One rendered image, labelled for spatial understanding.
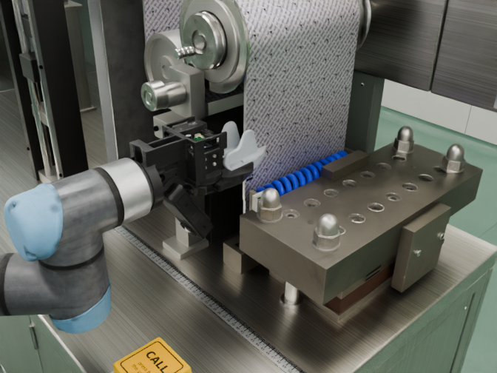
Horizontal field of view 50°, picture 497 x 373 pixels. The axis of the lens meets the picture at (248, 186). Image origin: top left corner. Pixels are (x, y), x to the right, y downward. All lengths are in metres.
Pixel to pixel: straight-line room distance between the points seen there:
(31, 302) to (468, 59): 0.70
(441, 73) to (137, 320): 0.60
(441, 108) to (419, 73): 2.76
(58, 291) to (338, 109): 0.52
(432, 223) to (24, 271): 0.55
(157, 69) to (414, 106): 3.03
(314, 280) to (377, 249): 0.11
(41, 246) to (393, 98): 3.43
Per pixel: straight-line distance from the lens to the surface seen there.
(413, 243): 0.79
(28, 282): 0.67
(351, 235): 0.73
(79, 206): 0.60
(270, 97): 0.77
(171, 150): 0.66
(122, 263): 0.89
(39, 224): 0.59
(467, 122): 3.64
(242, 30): 0.70
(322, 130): 0.89
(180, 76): 0.78
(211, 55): 0.73
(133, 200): 0.63
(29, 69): 1.01
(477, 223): 2.84
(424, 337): 0.91
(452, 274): 0.92
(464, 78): 0.90
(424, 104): 3.75
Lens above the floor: 1.44
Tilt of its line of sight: 30 degrees down
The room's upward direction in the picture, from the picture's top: 1 degrees clockwise
